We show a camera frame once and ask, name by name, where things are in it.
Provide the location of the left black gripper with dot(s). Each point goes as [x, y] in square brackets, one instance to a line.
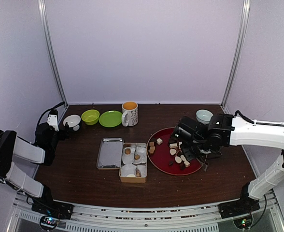
[63, 136]

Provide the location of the metal tongs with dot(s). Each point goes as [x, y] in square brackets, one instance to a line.
[202, 162]

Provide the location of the bear print tin lid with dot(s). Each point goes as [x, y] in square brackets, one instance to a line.
[110, 153]

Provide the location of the tan round chocolate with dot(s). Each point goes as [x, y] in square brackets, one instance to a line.
[127, 151]

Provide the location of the tan tin box base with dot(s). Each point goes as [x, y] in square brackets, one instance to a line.
[131, 166]

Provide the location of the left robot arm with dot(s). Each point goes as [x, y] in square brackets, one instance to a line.
[15, 152]

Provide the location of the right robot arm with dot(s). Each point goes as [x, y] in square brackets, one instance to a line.
[261, 136]

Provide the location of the white rectangular chocolate block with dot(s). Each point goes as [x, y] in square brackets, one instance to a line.
[174, 145]

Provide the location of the white square chocolate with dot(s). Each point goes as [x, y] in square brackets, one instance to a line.
[159, 141]

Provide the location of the white dark bowl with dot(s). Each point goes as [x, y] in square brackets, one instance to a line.
[74, 122]

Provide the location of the pale blue bowl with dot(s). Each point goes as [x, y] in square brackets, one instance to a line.
[204, 116]

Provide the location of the green bowl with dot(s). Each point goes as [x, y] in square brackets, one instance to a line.
[90, 117]

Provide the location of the green plate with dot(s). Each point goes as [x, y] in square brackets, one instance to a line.
[110, 119]

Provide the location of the red round tray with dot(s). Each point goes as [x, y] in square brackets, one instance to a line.
[160, 157]

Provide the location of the white mug orange inside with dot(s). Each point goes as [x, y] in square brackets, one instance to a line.
[129, 114]

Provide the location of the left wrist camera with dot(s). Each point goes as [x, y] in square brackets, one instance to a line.
[52, 119]

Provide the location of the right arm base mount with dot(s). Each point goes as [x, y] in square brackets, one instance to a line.
[240, 211]

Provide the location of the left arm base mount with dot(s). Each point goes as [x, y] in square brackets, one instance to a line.
[51, 216]

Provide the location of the front aluminium rail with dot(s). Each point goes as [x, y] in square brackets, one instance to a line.
[197, 218]

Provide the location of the left aluminium corner post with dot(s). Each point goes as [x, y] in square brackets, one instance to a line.
[50, 50]

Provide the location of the aluminium corner post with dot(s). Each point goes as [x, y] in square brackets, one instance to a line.
[50, 50]
[238, 50]

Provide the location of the right aluminium corner post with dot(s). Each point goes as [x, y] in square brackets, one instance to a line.
[238, 50]

